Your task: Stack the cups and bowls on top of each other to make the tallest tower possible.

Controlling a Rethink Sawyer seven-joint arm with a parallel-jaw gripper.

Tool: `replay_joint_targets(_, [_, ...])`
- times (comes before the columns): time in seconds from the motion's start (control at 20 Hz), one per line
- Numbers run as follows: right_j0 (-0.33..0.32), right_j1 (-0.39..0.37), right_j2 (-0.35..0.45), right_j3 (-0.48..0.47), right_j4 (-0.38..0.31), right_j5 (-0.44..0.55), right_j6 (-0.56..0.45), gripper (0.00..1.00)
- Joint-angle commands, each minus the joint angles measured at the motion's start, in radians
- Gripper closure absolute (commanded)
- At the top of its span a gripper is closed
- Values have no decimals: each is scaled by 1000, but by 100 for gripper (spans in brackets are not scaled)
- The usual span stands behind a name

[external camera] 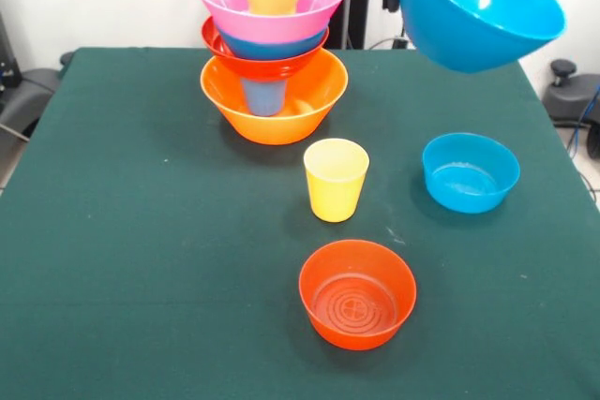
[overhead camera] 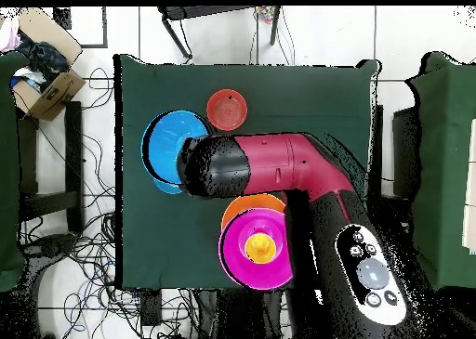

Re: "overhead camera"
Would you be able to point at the black bench frame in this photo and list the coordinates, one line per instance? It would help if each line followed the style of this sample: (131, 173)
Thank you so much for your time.
(74, 160)

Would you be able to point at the large pink bowl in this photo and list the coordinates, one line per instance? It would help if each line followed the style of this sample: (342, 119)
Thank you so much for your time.
(238, 264)

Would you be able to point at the black pedestal leg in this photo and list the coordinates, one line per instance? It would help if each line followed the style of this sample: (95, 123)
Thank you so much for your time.
(48, 248)

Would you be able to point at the black stool frame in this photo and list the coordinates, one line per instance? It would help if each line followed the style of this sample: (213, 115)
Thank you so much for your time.
(208, 12)

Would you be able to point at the pink cloth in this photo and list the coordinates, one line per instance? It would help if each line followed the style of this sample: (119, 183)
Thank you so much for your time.
(9, 36)

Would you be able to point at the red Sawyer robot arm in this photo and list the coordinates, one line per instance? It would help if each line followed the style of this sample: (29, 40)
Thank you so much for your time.
(279, 160)

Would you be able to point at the green covered table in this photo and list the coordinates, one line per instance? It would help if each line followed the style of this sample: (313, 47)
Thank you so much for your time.
(442, 168)
(7, 168)

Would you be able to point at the colourful small item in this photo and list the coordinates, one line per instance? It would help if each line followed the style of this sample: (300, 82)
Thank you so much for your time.
(266, 14)

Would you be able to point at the small red bowl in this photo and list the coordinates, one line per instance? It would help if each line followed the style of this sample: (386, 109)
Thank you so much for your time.
(227, 110)

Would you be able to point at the dark green table cloth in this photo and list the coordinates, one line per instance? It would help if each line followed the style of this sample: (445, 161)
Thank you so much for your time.
(230, 79)

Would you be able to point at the cardboard box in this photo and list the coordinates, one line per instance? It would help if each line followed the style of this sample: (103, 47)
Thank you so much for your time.
(55, 93)

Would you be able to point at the black power box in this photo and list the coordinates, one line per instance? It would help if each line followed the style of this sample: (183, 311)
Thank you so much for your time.
(150, 307)

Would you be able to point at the dark blue cloth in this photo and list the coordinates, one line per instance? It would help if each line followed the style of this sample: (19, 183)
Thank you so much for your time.
(44, 58)

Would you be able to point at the large orange bowl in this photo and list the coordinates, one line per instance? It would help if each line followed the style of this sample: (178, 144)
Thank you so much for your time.
(253, 201)

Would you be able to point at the orange cup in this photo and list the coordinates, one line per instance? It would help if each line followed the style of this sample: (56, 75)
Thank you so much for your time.
(260, 248)

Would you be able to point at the large blue bowl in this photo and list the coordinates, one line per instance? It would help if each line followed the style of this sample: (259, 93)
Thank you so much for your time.
(163, 146)

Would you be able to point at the thin black square frame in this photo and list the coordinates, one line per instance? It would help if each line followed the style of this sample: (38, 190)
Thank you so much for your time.
(105, 27)

